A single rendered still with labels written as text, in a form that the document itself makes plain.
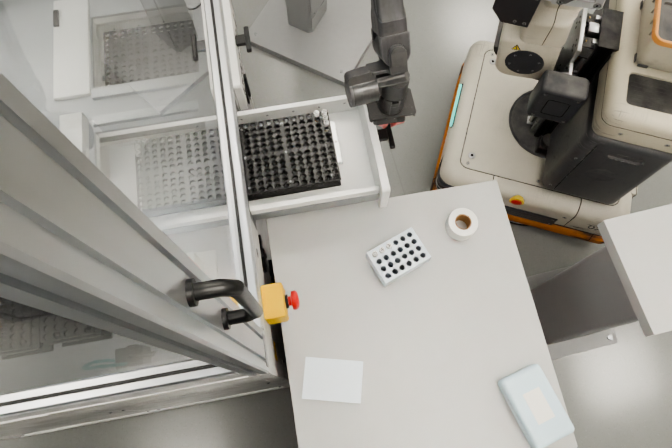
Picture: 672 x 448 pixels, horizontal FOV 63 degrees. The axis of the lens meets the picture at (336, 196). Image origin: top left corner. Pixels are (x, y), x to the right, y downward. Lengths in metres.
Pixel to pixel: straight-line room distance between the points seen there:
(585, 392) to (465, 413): 0.96
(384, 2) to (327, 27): 1.47
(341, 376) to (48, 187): 1.03
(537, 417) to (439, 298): 0.31
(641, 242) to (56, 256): 1.37
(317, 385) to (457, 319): 0.35
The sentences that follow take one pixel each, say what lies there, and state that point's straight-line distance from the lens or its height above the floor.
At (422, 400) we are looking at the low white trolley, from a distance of 1.29.
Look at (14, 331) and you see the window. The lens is 0.50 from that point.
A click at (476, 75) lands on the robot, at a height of 0.28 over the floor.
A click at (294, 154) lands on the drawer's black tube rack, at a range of 1.26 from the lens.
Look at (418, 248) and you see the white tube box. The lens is 1.32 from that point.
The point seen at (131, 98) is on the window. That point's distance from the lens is 0.53.
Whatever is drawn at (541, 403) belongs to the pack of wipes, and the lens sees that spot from 1.30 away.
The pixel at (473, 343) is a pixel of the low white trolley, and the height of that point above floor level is 0.76.
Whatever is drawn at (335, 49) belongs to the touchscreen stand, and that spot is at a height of 0.04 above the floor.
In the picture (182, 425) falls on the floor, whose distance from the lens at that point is 2.10.
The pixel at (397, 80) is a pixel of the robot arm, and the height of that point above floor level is 1.10.
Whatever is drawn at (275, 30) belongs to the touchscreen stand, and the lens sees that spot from 2.53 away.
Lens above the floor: 2.04
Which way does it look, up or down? 69 degrees down
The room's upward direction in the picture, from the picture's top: 1 degrees counter-clockwise
